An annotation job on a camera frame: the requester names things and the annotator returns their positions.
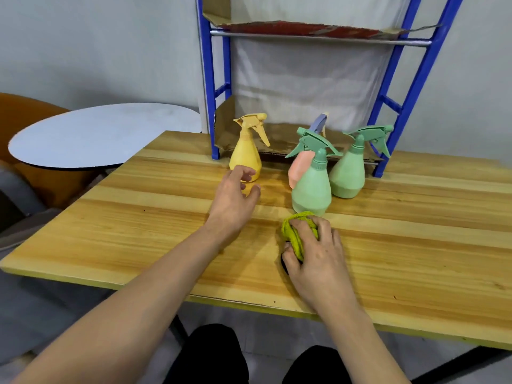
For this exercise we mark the person's left hand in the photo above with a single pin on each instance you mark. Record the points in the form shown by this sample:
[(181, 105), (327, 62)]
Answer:
[(230, 207)]

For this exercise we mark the person's right hand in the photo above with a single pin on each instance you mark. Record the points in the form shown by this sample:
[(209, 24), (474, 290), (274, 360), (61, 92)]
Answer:
[(320, 267)]

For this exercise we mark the green and black cloth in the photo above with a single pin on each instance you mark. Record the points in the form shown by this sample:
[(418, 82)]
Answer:
[(290, 235)]

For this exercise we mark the yellow spray bottle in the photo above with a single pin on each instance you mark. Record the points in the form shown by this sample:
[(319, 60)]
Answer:
[(244, 151)]

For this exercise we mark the pink spray bottle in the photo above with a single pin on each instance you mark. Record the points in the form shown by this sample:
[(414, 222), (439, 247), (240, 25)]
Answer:
[(298, 167)]

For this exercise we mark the green spray bottle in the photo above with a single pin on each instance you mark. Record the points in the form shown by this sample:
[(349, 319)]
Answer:
[(348, 175), (312, 187)]

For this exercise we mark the blue metal shelf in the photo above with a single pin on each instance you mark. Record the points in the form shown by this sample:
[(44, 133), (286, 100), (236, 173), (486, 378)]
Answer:
[(415, 83)]

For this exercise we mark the person's left forearm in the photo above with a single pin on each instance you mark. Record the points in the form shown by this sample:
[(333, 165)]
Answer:
[(108, 315)]

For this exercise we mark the person's right leg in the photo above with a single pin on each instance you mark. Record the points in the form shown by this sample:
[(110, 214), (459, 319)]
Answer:
[(316, 365)]

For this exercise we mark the person's leg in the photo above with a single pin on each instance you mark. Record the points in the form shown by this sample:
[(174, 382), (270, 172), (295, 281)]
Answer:
[(208, 355), (316, 365)]

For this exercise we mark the person's left leg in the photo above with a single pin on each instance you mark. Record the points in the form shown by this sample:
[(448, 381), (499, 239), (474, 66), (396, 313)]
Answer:
[(208, 355)]

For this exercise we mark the stained brown cardboard sheet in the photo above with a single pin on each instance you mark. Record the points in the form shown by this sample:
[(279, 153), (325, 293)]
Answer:
[(284, 135)]

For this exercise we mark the black metal table leg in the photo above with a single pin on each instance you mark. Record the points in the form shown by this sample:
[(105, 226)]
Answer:
[(464, 365), (179, 329)]

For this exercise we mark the white cloth backdrop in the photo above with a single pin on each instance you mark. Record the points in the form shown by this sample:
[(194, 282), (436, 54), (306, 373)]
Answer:
[(304, 83)]

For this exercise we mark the round white side table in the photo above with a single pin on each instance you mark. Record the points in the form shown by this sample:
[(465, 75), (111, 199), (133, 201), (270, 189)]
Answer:
[(100, 131)]

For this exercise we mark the orange chair with grey shell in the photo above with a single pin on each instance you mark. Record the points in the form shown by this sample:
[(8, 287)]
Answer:
[(52, 183)]

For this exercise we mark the torn red-brown cardboard sheet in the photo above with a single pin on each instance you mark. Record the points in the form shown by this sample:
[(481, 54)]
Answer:
[(304, 28)]

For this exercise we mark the brown chair with grey shell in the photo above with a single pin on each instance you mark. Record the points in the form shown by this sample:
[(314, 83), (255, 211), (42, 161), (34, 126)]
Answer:
[(24, 227)]

